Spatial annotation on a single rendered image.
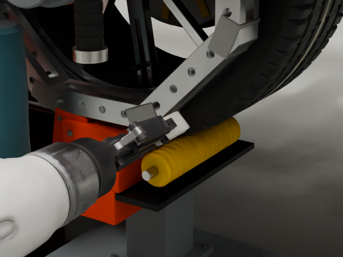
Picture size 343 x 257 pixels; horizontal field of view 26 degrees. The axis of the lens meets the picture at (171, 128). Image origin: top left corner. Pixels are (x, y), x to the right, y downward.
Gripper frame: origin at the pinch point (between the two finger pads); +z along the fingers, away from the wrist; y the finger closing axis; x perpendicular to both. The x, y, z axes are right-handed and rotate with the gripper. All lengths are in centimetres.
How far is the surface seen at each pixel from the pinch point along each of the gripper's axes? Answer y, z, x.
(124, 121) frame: -13.3, 9.3, 7.2
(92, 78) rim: -20.4, 17.9, 18.8
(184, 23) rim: 0.4, 19.7, 14.2
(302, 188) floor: -65, 124, -23
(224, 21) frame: 12.5, 8.9, 7.3
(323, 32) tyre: 12.7, 32.7, -0.3
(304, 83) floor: -98, 236, 11
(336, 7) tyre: 16.8, 33.3, 1.6
